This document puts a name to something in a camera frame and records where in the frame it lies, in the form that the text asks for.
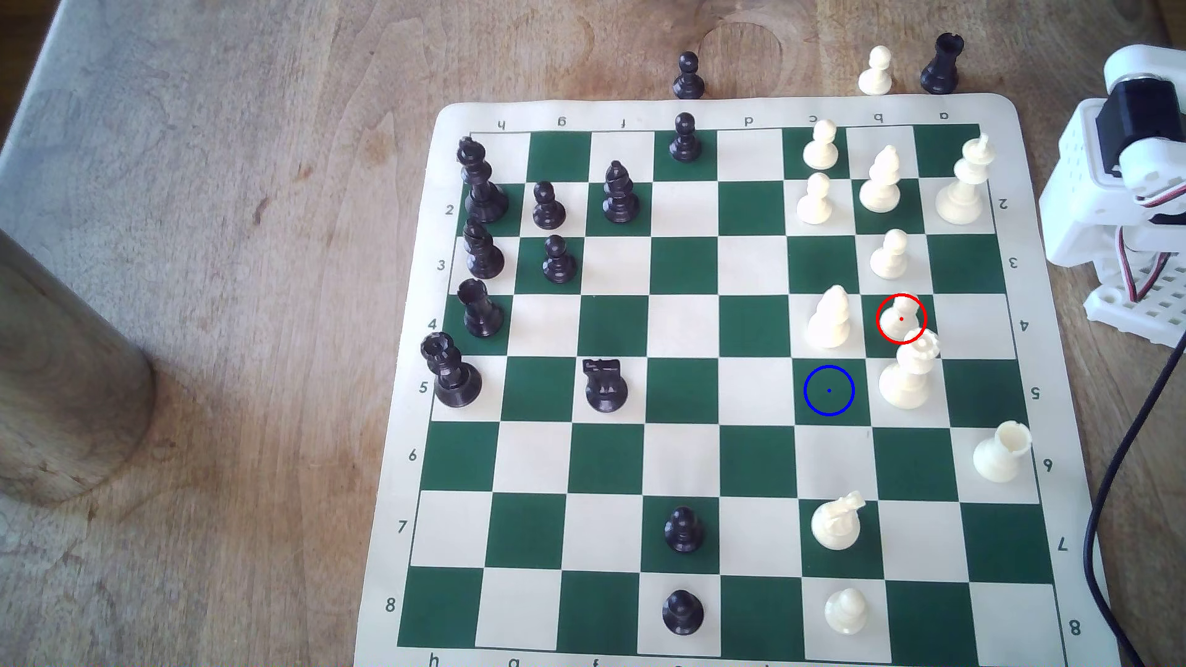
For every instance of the white pawn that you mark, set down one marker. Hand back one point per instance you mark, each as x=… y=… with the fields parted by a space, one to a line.
x=876 y=74
x=845 y=613
x=814 y=204
x=821 y=148
x=895 y=320
x=890 y=257

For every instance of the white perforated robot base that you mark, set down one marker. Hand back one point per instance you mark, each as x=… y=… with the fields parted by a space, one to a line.
x=1144 y=310

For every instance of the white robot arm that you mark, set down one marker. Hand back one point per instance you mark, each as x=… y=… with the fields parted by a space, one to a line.
x=1079 y=185

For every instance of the green and white chess mat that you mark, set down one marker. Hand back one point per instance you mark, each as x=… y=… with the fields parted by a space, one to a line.
x=686 y=394

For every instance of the black knight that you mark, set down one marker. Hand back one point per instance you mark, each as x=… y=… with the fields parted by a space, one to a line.
x=606 y=387

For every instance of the black pawn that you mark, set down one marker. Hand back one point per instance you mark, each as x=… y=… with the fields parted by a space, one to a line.
x=687 y=79
x=548 y=208
x=684 y=533
x=559 y=262
x=685 y=139
x=683 y=614

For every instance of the black rook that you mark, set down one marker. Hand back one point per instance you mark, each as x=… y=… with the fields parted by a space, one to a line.
x=482 y=313
x=941 y=65

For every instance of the black bishop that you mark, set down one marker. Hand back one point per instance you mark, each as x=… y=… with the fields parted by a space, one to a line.
x=620 y=196
x=483 y=255

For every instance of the black queen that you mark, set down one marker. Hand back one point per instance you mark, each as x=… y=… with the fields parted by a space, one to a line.
x=454 y=378

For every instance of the black king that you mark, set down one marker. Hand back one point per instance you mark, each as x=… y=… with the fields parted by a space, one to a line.
x=482 y=190

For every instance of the white bishop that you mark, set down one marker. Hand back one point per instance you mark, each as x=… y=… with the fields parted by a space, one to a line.
x=829 y=322
x=880 y=185

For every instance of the white knight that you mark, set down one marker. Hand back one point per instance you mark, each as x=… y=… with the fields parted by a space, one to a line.
x=837 y=526

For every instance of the white queen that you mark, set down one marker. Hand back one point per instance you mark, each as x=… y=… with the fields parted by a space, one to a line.
x=906 y=378

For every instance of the white king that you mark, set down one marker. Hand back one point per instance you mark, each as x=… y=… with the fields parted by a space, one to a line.
x=962 y=190

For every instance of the white rook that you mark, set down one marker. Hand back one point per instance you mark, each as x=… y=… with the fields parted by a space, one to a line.
x=999 y=454

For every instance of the wooden cylinder post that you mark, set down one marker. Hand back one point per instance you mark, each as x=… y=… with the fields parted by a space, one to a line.
x=65 y=370

